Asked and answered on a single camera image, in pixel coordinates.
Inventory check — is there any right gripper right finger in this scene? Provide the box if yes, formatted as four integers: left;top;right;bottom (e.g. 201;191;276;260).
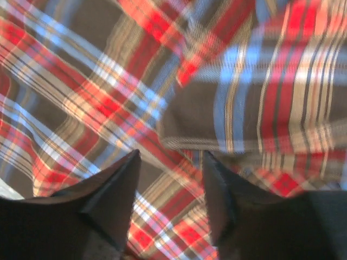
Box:
203;152;346;259

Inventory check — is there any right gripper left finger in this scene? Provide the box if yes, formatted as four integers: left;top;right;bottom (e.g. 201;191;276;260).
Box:
1;150;141;259

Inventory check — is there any red brown plaid shirt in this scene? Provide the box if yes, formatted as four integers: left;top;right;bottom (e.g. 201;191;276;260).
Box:
1;1;346;259

